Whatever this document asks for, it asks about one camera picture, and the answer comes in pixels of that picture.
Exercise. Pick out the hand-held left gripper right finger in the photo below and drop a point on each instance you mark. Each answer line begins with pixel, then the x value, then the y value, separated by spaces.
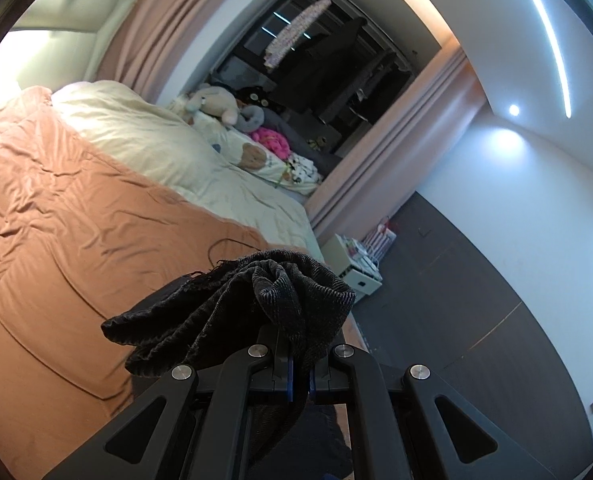
pixel 312 385

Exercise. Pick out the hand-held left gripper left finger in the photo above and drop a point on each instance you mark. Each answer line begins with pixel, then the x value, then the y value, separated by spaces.
pixel 290 385

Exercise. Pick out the black pants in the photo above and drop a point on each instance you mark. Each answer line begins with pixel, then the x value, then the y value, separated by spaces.
pixel 236 305

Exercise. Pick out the white nightstand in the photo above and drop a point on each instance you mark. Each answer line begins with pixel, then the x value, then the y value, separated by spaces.
pixel 349 270

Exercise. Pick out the bear print pillow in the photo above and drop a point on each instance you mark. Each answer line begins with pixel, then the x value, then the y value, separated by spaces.
pixel 256 160

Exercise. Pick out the pink plush toy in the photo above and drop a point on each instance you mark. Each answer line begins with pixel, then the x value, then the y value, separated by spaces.
pixel 271 141

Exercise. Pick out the pink curtain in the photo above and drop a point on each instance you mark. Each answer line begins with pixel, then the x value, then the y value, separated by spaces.
pixel 401 150
pixel 186 20

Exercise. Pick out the grey plush elephant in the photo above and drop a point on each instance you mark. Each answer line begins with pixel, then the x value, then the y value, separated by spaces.
pixel 251 117

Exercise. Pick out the orange blanket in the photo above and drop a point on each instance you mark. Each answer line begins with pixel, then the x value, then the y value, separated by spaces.
pixel 76 210

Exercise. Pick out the cream blanket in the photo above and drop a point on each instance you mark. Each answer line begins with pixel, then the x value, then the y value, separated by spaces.
pixel 151 135

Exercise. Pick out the black plush toy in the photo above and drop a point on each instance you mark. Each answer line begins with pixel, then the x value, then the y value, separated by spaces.
pixel 254 97

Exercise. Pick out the beige plush toy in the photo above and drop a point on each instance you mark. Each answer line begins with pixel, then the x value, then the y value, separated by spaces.
pixel 216 102

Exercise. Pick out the dark hanging coat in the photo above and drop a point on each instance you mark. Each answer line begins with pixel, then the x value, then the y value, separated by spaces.
pixel 326 65

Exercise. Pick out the ceiling spotlight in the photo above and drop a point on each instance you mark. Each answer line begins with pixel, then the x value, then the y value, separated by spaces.
pixel 513 109

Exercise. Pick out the floral hanging garment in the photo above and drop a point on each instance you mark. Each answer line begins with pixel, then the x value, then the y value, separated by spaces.
pixel 296 32

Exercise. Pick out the ceiling light strip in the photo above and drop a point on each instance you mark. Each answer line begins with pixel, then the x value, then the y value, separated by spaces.
pixel 546 25

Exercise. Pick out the cream padded headboard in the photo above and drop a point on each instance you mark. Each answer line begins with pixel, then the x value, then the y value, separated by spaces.
pixel 66 15

